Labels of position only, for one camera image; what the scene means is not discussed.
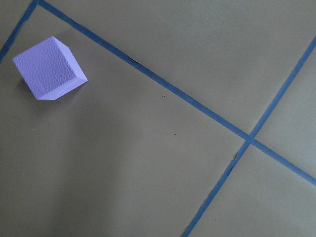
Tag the purple foam block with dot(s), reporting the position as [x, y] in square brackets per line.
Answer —
[49, 69]

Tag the crossing blue tape strip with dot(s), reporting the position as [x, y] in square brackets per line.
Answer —
[250, 140]

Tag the long blue tape strip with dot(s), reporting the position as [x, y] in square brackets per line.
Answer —
[123, 56]

